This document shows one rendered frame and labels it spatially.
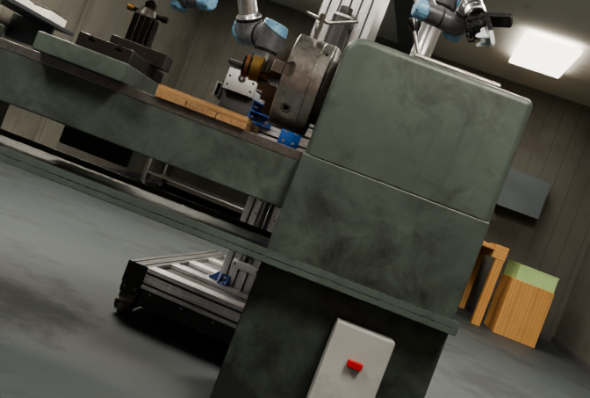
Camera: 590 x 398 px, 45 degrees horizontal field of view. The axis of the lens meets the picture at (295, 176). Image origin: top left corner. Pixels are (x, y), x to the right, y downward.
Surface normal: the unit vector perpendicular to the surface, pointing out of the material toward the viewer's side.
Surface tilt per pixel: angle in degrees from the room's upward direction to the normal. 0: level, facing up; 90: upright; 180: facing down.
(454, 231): 90
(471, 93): 90
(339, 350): 90
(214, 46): 90
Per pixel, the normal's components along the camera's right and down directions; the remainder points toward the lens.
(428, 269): -0.04, -0.02
